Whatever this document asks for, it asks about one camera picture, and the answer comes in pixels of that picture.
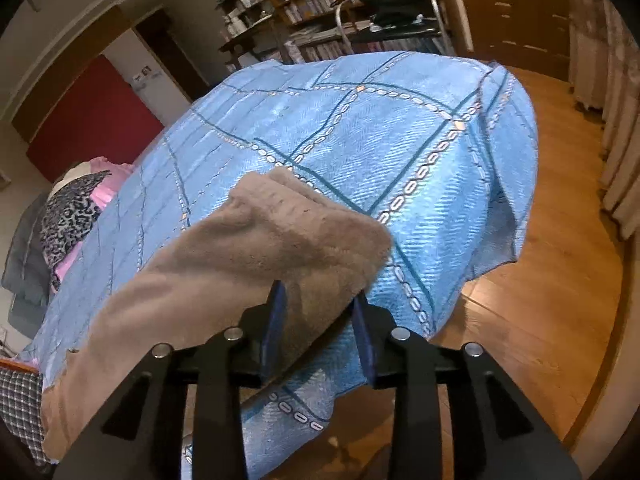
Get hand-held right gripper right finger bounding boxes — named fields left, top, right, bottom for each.
left=352, top=292, right=583, bottom=480

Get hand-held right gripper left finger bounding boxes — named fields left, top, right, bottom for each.
left=52, top=280, right=287, bottom=480

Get brown fleece pants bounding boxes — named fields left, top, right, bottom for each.
left=42, top=166, right=393, bottom=463

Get blue checked blanket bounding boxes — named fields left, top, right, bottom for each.
left=32, top=52, right=538, bottom=480

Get pink cloth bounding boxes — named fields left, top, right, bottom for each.
left=50, top=157, right=136, bottom=293

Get leopard print cloth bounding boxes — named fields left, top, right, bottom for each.
left=40, top=170, right=113, bottom=291

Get white pillow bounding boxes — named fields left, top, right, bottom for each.
left=52, top=160, right=108, bottom=196

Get checked cloth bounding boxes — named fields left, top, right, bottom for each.
left=0, top=365, right=51, bottom=466

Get red headboard panel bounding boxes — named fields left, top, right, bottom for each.
left=25, top=55, right=166, bottom=183

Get dark wooden door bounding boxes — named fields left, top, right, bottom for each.
left=132, top=7, right=211, bottom=103

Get dark wooden side desk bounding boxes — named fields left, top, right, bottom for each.
left=215, top=0, right=281, bottom=73

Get wooden bookshelf with books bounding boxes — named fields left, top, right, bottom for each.
left=260, top=0, right=456, bottom=66

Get beige curtain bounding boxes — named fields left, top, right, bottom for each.
left=560, top=0, right=640, bottom=241

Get wall switch with stickers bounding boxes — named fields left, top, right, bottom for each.
left=131, top=67, right=161, bottom=88

